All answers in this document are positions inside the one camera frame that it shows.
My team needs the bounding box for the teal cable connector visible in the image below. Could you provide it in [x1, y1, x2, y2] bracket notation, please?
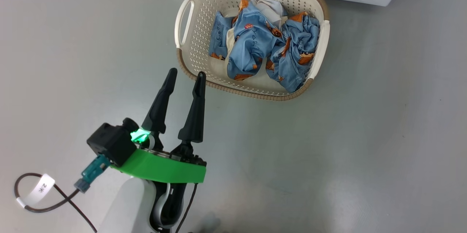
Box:
[74, 154, 111, 194]

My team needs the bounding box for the cream perforated laundry basket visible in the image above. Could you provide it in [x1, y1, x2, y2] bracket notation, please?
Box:
[174, 0, 331, 102]

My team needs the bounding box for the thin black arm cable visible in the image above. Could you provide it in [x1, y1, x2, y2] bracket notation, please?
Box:
[174, 183, 198, 233]

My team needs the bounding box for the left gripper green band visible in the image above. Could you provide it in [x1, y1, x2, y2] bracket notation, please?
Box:
[111, 68, 207, 184]

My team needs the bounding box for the white grey garment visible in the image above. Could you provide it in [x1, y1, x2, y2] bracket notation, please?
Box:
[250, 0, 289, 26]

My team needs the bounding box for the black cable with white tag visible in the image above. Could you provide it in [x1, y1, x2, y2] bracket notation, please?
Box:
[14, 173, 98, 233]

